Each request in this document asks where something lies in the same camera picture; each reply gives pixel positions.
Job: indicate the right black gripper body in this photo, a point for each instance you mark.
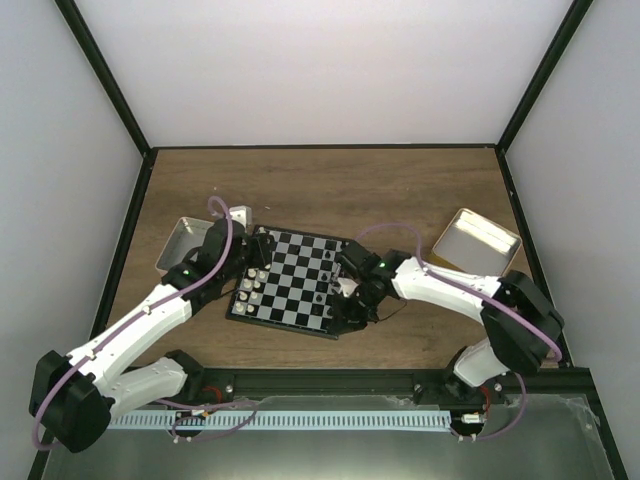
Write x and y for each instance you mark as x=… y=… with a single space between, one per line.
x=361 y=308

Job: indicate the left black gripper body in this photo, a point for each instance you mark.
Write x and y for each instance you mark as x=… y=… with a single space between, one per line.
x=261 y=248

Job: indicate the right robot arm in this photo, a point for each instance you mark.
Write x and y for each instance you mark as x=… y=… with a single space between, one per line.
x=522 y=326

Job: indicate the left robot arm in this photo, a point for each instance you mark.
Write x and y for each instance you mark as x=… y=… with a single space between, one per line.
x=75 y=396

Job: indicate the pink square tin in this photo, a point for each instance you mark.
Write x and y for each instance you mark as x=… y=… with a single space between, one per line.
x=187 y=234

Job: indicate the black white chessboard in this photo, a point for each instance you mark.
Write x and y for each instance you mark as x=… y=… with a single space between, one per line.
x=287 y=289

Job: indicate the gold square tin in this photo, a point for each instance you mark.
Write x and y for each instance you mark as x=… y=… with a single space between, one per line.
x=473 y=244

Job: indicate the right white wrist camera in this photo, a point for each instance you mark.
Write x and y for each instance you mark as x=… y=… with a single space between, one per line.
x=347 y=287

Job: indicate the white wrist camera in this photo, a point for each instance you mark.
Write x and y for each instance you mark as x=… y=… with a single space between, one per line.
x=242 y=214
x=347 y=287

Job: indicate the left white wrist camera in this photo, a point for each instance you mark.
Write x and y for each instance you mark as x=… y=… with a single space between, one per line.
x=242 y=214

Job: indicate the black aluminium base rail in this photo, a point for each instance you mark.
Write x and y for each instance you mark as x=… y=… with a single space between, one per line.
x=423 y=386

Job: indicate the light blue slotted cable duct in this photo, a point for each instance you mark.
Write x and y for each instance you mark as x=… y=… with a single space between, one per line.
x=413 y=421

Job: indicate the black frame post left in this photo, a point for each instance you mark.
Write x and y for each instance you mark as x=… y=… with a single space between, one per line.
x=91 y=50

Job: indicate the black frame post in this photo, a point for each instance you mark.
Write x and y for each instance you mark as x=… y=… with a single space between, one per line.
x=91 y=50
x=568 y=27

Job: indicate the black frame post right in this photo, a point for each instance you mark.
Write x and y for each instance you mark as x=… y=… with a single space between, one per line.
x=568 y=27

